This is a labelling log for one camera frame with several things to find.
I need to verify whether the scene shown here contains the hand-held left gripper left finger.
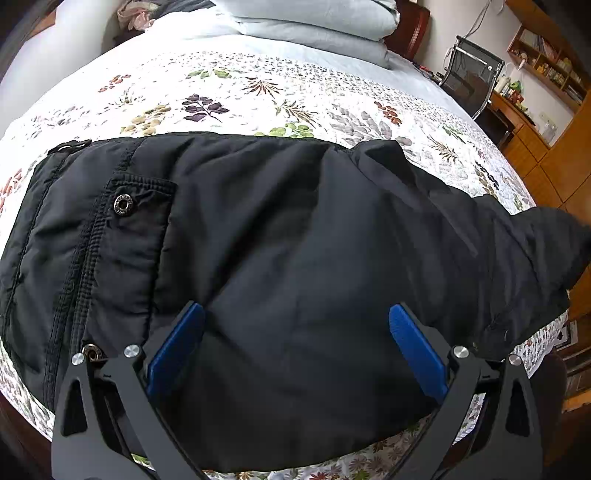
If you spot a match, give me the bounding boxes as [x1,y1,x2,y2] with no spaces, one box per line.
[51,300,208,480]

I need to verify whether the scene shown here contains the white wall cable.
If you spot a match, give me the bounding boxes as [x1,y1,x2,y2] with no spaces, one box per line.
[444,0,482,71]

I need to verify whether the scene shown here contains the floral quilted bedspread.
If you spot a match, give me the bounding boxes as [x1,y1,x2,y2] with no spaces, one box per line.
[0,50,573,480]

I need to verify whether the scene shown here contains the dark pillow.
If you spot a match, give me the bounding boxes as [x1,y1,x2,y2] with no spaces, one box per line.
[157,0,215,14]

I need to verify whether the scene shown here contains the pile of pale clothes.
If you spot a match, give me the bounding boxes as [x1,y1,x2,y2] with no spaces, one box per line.
[115,0,160,31]

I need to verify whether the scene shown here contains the folded light blue duvet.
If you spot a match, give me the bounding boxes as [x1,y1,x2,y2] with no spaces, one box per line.
[212,0,402,70]

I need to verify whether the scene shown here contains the black pants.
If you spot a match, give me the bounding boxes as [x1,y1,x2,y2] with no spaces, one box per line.
[0,134,591,474]

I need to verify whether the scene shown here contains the wooden desk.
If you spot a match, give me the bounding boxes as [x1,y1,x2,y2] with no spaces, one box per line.
[475,90,591,232]

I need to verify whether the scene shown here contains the wooden wall shelf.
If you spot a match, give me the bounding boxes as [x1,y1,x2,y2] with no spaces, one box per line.
[505,23,589,112]

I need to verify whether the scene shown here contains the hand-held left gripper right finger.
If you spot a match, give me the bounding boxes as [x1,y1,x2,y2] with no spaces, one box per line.
[388,302,543,480]

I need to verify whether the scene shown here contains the black mesh office chair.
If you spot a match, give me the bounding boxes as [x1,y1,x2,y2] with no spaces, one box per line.
[438,36,506,121]

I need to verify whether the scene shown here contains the light blue bed sheet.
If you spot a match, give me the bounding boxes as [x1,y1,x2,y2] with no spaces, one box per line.
[0,7,462,121]

